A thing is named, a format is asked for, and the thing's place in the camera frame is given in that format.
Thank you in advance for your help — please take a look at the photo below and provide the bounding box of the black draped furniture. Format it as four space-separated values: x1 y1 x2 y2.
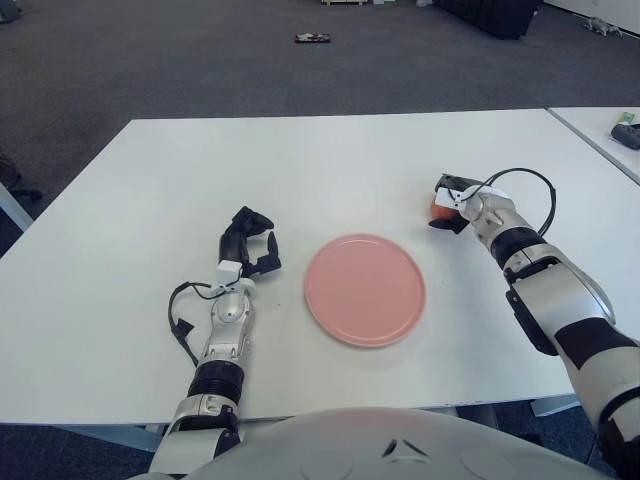
434 0 544 40

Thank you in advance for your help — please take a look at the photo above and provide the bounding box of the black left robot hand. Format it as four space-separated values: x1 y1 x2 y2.
216 205 283 278

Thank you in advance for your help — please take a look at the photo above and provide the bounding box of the red yellow apple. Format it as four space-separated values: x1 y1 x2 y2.
426 197 459 222

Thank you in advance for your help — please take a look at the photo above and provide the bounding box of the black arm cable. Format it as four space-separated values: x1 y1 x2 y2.
459 168 558 236
167 280 226 369

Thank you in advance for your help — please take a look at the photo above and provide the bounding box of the black handheld controller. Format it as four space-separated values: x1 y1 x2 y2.
610 123 640 151

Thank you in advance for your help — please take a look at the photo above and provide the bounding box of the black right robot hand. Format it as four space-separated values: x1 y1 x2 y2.
427 172 486 235

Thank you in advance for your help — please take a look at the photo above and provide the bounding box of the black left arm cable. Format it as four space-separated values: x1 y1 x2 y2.
167 280 226 369

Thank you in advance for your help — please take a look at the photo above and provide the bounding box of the pink round plate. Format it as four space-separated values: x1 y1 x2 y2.
303 232 428 349

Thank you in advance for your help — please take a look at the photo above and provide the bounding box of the grey robot torso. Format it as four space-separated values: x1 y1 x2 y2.
119 405 619 480

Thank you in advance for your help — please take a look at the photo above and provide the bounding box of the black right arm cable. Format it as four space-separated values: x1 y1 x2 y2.
459 168 558 236

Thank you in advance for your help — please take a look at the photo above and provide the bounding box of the grey toy on floor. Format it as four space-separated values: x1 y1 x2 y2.
583 15 625 39

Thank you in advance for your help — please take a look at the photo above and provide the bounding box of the white slanted table leg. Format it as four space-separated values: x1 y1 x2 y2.
0 180 35 232

